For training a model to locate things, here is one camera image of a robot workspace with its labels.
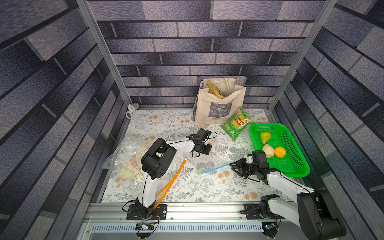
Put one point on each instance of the clear orange zip-top bag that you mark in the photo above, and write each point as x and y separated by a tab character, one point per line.
119	190

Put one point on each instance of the yellow pear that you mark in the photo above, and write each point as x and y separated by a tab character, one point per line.
280	152

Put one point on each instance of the clear bag of buns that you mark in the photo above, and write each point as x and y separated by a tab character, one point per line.
220	155

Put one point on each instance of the yellow snack packet in tote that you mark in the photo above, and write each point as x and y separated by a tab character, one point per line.
214	89

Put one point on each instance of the left circuit board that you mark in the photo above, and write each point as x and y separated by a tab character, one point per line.
146	226

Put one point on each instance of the green fruit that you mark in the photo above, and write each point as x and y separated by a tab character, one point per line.
265	137

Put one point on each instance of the white cup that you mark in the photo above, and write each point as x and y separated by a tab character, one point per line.
132	108

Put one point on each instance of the circuit board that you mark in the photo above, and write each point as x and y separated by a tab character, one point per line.
270	230
146	226

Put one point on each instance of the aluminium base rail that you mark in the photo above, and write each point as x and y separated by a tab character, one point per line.
212	217

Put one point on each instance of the beige round fruit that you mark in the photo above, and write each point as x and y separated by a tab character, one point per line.
268	150

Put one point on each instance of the green plastic basket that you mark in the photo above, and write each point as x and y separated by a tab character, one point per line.
293	164

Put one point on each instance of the aluminium frame post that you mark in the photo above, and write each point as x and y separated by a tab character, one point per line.
98	36
318	24

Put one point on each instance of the green chips bag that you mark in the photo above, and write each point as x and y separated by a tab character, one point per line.
237	124

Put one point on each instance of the beige canvas tote bag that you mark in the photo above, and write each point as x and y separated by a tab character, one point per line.
211	110

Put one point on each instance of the left aluminium frame post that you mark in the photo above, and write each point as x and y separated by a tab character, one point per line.
98	36

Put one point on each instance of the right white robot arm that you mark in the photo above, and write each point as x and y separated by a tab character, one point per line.
315	212

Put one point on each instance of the right circuit board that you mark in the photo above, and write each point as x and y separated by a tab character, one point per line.
270	230

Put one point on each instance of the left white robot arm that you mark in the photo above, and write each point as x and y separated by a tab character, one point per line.
157	160

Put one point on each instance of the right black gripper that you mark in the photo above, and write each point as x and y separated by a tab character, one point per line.
245	167

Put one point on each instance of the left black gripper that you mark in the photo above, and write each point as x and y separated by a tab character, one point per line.
208	148

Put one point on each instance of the right aluminium frame post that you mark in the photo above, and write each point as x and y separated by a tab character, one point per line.
318	24

